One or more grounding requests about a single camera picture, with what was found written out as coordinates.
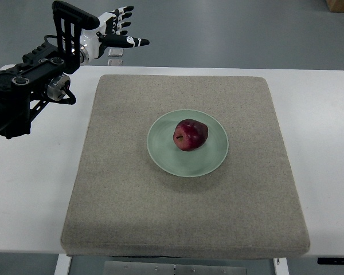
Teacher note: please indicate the white table leg left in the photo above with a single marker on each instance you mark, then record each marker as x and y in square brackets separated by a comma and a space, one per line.
[63, 265]

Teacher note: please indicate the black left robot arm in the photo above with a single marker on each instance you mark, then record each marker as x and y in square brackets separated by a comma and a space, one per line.
[23, 87]

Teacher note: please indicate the black table control panel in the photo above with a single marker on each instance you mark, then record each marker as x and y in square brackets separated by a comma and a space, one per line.
[330, 261]

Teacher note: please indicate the white table leg right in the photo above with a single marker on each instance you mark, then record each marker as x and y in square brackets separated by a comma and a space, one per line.
[281, 266]

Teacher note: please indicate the cardboard box corner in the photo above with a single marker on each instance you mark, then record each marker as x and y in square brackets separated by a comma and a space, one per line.
[336, 6]

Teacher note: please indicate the pale green plate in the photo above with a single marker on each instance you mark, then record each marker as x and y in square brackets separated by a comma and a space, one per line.
[198, 162]

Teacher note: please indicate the beige fabric cushion mat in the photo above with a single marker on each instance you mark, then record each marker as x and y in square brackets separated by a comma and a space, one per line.
[123, 204]

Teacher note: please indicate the metal base plate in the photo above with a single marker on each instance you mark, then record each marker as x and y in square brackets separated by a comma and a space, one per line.
[118, 267]

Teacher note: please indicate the white table leg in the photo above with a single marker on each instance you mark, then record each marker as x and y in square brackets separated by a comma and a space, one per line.
[281, 266]
[63, 265]

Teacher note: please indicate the lower clear floor marker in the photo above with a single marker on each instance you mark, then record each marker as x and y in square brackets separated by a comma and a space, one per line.
[115, 62]

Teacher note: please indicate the red apple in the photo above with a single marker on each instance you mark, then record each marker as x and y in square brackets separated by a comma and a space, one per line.
[190, 134]

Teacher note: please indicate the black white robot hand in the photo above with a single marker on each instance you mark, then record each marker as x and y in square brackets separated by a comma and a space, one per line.
[111, 33]

